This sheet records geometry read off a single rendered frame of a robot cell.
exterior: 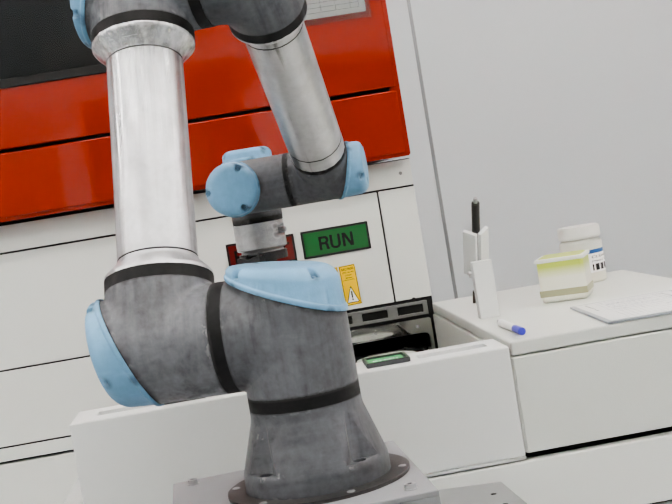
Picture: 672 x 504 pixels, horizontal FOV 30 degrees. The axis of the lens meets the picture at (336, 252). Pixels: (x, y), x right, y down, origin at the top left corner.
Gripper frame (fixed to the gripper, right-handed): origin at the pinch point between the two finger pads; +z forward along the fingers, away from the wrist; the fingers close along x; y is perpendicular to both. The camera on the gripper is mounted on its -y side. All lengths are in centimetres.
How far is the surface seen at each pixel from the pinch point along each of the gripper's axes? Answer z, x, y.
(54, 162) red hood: -39, -39, -5
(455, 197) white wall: -18, -31, -184
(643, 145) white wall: -24, 20, -212
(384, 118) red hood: -38, 9, -32
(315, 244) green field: -18.4, -5.8, -28.7
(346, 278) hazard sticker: -11.7, -2.1, -31.0
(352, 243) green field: -17.5, -0.2, -31.8
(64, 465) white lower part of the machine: 12, -49, -6
